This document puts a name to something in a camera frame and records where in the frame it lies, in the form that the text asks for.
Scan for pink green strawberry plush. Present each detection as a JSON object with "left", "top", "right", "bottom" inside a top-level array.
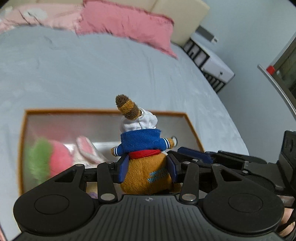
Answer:
[{"left": 24, "top": 136, "right": 75, "bottom": 181}]

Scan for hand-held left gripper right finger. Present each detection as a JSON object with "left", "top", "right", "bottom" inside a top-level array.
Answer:
[{"left": 166, "top": 154, "right": 234, "bottom": 202}]

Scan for white vented appliance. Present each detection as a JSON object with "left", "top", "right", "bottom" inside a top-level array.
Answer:
[{"left": 196, "top": 25, "right": 219, "bottom": 44}]

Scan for white black nightstand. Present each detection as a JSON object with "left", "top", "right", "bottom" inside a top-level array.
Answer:
[{"left": 183, "top": 32, "right": 236, "bottom": 94}]

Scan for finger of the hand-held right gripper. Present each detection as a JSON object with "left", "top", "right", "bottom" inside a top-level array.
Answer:
[{"left": 177, "top": 146, "right": 246, "bottom": 172}]

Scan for light pink pillow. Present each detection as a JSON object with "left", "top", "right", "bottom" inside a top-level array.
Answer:
[{"left": 0, "top": 3, "right": 84, "bottom": 33}]

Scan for beige padded headboard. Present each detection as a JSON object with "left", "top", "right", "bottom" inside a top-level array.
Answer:
[{"left": 150, "top": 0, "right": 210, "bottom": 46}]

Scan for brown plush bear toy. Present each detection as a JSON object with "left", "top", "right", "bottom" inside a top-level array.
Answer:
[{"left": 110, "top": 94, "right": 184, "bottom": 195}]

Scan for person's right hand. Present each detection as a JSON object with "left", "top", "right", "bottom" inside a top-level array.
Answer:
[{"left": 278, "top": 207, "right": 296, "bottom": 240}]

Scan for pink white bunny plush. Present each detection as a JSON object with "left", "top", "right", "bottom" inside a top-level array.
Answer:
[{"left": 69, "top": 135, "right": 110, "bottom": 168}]

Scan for orange storage box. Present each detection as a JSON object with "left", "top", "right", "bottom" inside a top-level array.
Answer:
[{"left": 18, "top": 108, "right": 205, "bottom": 195}]

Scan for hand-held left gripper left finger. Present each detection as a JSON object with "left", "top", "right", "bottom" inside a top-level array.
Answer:
[{"left": 67, "top": 155, "right": 130, "bottom": 202}]

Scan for grey framed window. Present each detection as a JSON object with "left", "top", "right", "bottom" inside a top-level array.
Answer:
[{"left": 257, "top": 38, "right": 296, "bottom": 122}]

